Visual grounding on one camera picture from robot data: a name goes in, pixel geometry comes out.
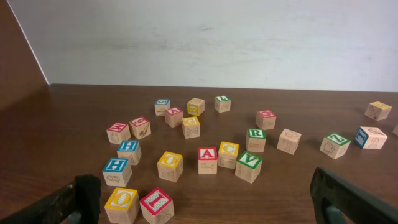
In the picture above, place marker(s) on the yellow S block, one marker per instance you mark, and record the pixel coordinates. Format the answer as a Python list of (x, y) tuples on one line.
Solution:
[(377, 110)]

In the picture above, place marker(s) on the yellow block near A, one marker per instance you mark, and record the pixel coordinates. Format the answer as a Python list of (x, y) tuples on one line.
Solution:
[(191, 127)]

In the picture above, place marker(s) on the plain top yellow-side block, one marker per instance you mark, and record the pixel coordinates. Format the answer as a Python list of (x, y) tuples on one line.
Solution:
[(195, 106)]

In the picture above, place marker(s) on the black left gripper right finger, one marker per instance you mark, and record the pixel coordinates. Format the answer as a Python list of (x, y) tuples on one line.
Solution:
[(334, 198)]

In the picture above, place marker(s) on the green L block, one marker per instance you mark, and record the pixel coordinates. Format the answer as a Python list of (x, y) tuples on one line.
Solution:
[(222, 103)]

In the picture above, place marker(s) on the blue H block upper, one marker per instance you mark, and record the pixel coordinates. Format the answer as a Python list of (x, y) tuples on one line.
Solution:
[(131, 150)]

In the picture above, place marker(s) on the blue h block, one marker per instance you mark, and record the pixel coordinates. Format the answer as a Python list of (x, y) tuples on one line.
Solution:
[(131, 150), (117, 172)]

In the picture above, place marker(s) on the blue 5 block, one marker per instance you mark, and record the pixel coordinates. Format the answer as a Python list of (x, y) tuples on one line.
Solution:
[(160, 106)]

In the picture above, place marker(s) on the blue H block lower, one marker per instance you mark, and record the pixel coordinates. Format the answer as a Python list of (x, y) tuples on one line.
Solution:
[(117, 172)]

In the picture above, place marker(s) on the yellow O block front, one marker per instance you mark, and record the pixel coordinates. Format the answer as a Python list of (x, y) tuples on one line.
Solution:
[(122, 206)]

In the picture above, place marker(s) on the plain top block red-side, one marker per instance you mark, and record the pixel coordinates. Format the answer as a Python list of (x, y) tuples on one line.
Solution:
[(370, 138)]

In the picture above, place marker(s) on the red A block back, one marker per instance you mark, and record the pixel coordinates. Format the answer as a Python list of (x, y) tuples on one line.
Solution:
[(173, 116)]

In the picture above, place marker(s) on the green R block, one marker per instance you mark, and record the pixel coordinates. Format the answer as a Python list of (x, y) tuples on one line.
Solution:
[(255, 140)]

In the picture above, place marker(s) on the green V block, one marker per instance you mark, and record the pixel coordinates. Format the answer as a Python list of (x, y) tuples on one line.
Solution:
[(248, 166)]

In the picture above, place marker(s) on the yellow C block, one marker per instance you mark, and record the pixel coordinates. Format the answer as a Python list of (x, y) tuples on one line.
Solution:
[(227, 154)]

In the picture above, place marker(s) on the red M block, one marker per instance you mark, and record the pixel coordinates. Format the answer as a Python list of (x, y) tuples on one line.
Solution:
[(118, 132)]

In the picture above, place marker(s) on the green Z block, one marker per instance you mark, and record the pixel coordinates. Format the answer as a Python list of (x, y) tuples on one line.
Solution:
[(335, 145)]

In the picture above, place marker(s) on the red a block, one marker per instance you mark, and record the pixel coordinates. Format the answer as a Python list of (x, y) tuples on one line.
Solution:
[(207, 160), (173, 116)]

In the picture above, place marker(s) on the red I block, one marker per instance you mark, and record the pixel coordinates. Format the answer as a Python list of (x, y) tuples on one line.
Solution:
[(157, 207)]

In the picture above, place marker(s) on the red Q block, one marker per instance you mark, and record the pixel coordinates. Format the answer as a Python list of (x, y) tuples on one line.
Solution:
[(265, 119)]

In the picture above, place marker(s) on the yellow o block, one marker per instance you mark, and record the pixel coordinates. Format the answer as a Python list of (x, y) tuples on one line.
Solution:
[(170, 166), (122, 206)]

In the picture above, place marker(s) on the plain top wooden block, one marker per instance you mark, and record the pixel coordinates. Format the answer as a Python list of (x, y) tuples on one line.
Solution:
[(288, 141)]

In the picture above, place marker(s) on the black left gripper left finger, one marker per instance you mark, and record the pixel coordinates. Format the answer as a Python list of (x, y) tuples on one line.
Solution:
[(82, 196)]

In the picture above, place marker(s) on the yellow O block middle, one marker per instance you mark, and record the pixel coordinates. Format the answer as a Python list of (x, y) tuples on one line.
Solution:
[(170, 166)]

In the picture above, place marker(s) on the red 9 block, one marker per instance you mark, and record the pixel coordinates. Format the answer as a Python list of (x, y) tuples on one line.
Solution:
[(140, 127)]

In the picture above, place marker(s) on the red A block front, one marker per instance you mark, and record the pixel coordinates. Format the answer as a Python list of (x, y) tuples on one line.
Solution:
[(207, 160)]

